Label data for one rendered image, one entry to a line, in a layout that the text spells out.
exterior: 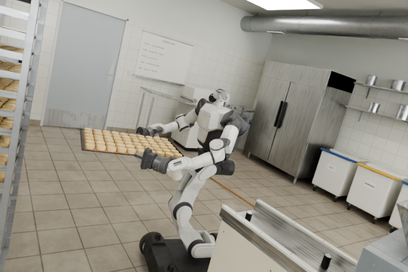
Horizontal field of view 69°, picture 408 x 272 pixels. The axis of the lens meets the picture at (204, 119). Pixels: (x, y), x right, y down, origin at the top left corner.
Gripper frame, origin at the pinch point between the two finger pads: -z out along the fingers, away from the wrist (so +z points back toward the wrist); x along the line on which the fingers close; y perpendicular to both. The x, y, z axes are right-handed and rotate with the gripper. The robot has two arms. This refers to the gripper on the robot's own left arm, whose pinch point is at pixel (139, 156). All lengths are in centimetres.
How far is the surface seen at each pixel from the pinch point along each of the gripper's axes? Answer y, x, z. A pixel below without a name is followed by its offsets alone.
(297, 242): -9, -16, 93
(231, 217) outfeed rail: 1, -12, 59
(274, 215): -22, -12, 78
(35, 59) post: 15, 37, -72
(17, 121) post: 46, 12, -40
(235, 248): 6, -24, 66
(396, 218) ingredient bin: -323, -74, 226
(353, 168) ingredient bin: -387, -36, 166
